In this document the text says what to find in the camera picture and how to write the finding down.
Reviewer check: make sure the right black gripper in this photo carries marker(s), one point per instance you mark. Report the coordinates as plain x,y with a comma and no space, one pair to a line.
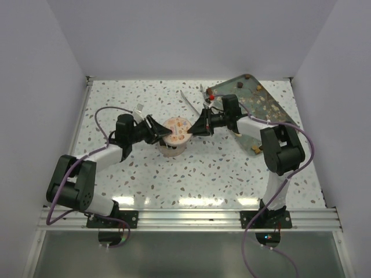
203,125

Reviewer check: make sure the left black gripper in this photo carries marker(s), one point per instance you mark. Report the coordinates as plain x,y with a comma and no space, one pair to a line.
158,129

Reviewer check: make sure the round silver tin lid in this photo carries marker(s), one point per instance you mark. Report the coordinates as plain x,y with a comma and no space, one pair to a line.
179,127

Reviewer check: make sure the round silver tin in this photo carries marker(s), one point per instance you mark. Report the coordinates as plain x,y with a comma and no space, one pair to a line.
171,151

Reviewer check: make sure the metal tongs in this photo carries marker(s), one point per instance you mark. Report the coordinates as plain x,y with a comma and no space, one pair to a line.
197,100

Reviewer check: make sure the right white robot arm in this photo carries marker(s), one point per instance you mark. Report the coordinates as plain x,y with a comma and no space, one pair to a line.
283,152

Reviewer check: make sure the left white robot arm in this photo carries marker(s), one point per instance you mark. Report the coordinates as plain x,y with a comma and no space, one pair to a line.
73,181

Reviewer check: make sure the chocolates at tray corner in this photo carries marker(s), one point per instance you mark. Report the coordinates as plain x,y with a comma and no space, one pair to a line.
256,149

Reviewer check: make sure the green floral metal tray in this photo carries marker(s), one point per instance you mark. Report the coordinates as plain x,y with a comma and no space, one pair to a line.
266,100

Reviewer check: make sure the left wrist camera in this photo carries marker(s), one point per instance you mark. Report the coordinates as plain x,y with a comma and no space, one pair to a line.
138,112

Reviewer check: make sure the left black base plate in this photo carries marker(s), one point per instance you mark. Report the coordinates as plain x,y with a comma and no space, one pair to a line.
123,219

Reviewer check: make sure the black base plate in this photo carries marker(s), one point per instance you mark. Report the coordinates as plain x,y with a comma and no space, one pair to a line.
269,219
123,219

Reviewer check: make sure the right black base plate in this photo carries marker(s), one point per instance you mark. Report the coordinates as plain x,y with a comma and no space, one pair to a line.
269,219

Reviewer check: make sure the aluminium rail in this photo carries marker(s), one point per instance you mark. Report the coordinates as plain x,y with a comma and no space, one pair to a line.
207,220

